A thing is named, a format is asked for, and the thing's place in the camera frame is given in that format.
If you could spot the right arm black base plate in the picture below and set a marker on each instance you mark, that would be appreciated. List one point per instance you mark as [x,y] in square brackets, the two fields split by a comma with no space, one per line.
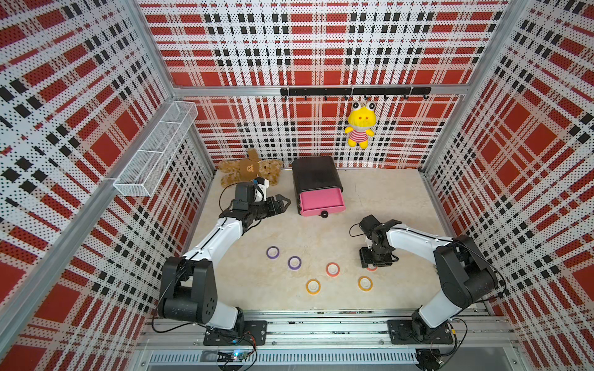
[406,332]

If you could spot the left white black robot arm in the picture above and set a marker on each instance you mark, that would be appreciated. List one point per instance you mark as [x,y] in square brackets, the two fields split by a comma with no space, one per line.
[188,290]

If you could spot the green circuit board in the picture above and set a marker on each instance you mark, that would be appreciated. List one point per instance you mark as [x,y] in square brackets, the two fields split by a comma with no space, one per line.
[232,357]

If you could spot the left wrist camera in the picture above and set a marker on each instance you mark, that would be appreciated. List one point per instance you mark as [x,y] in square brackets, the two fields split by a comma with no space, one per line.
[253,191]

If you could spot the purple tape roll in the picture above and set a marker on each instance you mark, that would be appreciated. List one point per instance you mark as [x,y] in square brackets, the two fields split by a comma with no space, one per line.
[295,263]
[273,252]

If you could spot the orange tape roll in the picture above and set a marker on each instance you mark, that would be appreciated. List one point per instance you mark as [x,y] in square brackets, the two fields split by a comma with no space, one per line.
[313,286]
[365,283]

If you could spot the brown teddy bear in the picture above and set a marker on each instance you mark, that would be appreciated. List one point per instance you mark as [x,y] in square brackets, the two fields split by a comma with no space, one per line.
[250,168]

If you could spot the black connector box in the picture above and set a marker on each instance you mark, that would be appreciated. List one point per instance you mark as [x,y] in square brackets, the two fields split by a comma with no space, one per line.
[428,360]

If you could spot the orange tape roll right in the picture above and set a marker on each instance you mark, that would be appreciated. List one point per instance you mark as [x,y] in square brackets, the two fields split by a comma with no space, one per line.
[365,283]

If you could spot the pink drawer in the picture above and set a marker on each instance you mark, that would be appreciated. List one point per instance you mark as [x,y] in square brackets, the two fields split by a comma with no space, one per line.
[321,202]

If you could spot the yellow frog plush toy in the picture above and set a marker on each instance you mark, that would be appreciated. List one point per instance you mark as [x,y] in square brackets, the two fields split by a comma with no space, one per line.
[361,121]

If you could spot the white wire mesh basket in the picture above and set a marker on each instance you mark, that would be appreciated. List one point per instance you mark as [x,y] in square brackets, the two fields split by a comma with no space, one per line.
[144,172]

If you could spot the aluminium mounting rail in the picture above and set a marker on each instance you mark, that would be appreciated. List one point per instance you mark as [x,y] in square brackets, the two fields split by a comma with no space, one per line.
[339,329]

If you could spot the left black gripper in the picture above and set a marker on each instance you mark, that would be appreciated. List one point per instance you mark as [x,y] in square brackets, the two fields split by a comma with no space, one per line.
[279,209]

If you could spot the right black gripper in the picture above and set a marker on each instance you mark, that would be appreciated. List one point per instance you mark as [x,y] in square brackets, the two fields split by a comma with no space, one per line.
[364,256]

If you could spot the black hook rail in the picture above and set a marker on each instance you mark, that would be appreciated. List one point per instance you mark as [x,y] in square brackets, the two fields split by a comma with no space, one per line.
[353,91]

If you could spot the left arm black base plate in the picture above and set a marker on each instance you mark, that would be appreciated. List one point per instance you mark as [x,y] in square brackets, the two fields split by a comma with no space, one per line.
[251,333]

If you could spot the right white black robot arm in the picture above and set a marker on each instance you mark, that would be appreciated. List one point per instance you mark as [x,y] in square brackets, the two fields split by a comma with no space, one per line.
[465,276]

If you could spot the orange tape roll left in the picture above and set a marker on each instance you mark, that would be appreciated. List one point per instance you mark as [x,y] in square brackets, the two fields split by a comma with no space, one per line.
[313,286]

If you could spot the black drawer cabinet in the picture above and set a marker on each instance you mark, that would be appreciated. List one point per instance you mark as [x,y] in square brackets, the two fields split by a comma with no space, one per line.
[316,173]

